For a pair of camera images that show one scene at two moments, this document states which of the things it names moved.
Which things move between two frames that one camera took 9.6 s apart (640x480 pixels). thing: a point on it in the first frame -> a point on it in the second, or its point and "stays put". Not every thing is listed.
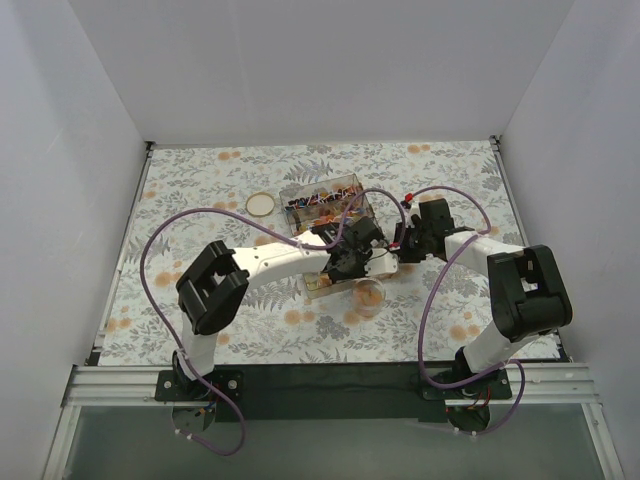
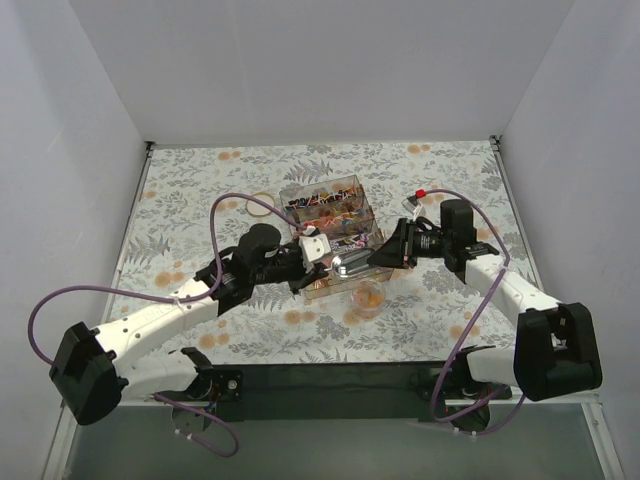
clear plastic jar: x=368 y=296 stays put
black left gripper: x=347 y=265 -> x=310 y=273
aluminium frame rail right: x=563 y=350 stays put
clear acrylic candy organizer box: x=324 y=204 stays put
